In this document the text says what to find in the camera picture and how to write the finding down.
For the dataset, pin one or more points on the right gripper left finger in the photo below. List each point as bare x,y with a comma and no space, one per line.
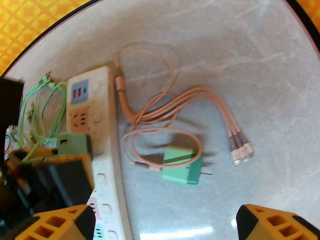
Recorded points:
57,226

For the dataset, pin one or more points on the green charger plug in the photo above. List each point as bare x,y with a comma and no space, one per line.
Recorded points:
180,175
72,143

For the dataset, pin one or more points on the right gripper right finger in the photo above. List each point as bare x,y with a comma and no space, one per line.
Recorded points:
272,226

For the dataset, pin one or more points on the long white power strip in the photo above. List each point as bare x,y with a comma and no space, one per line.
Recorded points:
103,126

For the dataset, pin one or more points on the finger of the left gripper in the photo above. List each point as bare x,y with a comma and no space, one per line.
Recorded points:
32,156
70,181

